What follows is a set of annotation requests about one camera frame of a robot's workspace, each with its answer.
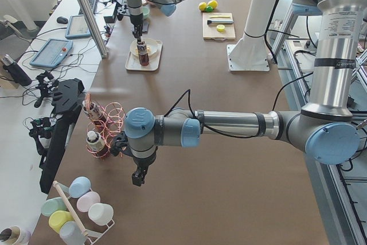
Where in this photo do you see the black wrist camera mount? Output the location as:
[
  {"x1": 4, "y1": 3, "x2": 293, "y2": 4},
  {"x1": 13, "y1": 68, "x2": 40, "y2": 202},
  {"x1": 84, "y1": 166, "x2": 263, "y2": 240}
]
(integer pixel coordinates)
[{"x1": 116, "y1": 4, "x2": 130, "y2": 21}]

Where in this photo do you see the halved lemon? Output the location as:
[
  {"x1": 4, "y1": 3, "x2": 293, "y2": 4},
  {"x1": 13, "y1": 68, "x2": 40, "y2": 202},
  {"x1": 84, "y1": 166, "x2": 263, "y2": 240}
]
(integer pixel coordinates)
[{"x1": 216, "y1": 24, "x2": 225, "y2": 32}]

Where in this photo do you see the mint green bowl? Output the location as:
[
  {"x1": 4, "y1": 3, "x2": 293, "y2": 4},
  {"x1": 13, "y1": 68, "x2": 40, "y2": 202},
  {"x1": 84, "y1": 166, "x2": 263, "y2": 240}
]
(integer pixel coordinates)
[{"x1": 142, "y1": 6, "x2": 150, "y2": 20}]

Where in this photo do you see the tea bottle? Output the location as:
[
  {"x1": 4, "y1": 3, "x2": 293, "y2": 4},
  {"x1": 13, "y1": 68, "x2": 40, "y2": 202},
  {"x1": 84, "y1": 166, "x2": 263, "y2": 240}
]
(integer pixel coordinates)
[
  {"x1": 86, "y1": 130, "x2": 109, "y2": 159},
  {"x1": 136, "y1": 41, "x2": 149, "y2": 66},
  {"x1": 83, "y1": 100, "x2": 107, "y2": 127}
]

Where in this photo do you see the wooden cutting board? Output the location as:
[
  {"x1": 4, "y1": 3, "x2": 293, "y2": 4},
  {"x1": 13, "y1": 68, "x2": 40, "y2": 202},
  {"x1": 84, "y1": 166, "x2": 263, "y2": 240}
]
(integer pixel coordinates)
[{"x1": 202, "y1": 13, "x2": 236, "y2": 40}]

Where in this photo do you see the yellow plastic knife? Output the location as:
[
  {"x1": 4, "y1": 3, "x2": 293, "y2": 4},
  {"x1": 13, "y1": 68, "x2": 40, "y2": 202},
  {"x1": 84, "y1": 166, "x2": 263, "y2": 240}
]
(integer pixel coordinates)
[{"x1": 209, "y1": 14, "x2": 231, "y2": 18}]

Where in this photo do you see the green lime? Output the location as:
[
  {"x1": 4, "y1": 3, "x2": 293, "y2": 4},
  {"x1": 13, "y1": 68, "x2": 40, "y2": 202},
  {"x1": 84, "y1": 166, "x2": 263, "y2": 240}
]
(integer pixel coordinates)
[{"x1": 205, "y1": 6, "x2": 214, "y2": 13}]

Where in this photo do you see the whole yellow lemon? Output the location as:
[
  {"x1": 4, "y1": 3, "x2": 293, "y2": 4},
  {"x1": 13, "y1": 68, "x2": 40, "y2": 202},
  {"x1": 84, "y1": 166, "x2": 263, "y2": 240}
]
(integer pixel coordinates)
[{"x1": 198, "y1": 2, "x2": 207, "y2": 11}]

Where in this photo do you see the white mounting pillar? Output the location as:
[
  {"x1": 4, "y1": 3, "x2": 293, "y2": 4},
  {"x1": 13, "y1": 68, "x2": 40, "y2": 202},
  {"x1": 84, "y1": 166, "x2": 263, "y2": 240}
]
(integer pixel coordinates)
[{"x1": 227, "y1": 0, "x2": 278, "y2": 72}]

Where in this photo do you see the black computer mouse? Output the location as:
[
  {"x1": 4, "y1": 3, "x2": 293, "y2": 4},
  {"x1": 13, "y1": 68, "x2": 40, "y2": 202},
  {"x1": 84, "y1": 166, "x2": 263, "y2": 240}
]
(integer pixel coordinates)
[{"x1": 56, "y1": 17, "x2": 68, "y2": 24}]

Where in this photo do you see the blue teach pendant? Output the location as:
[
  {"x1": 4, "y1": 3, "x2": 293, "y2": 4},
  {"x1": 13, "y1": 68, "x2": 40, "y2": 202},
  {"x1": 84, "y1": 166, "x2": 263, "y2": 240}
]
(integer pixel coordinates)
[
  {"x1": 65, "y1": 15, "x2": 91, "y2": 40},
  {"x1": 29, "y1": 39, "x2": 73, "y2": 68}
]

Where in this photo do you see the black water bottle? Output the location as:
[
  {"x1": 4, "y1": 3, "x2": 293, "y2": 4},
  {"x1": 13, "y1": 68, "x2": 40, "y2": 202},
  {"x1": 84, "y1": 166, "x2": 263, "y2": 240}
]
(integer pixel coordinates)
[{"x1": 1, "y1": 54, "x2": 32, "y2": 87}]

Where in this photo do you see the white round plate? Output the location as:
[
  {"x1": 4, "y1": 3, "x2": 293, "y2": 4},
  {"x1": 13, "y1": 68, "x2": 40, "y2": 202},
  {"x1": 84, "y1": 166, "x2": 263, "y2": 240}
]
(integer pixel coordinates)
[{"x1": 130, "y1": 38, "x2": 158, "y2": 57}]

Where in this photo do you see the pastel cup rack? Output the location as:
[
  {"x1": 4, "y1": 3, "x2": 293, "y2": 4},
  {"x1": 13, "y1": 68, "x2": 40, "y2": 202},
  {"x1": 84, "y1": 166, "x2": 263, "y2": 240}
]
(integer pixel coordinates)
[{"x1": 41, "y1": 176, "x2": 115, "y2": 244}]

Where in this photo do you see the cream serving tray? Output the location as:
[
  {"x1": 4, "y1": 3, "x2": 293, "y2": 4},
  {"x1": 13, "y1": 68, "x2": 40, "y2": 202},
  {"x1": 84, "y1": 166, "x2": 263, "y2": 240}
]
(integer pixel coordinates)
[{"x1": 125, "y1": 40, "x2": 162, "y2": 71}]

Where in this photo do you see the copper wire bottle rack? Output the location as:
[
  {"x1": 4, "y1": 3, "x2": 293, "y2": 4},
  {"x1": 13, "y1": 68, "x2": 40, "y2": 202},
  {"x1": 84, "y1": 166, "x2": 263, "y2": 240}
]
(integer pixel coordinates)
[{"x1": 84, "y1": 92, "x2": 125, "y2": 156}]

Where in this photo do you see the aluminium frame post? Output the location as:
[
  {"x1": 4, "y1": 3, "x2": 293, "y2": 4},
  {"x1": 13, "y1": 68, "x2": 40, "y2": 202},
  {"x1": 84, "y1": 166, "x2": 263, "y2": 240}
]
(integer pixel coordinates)
[{"x1": 77, "y1": 0, "x2": 108, "y2": 59}]

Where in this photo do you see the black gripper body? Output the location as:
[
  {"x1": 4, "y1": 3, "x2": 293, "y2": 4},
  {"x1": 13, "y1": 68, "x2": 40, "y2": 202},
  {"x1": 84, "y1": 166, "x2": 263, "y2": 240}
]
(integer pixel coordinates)
[
  {"x1": 132, "y1": 155, "x2": 157, "y2": 178},
  {"x1": 130, "y1": 13, "x2": 143, "y2": 37}
]

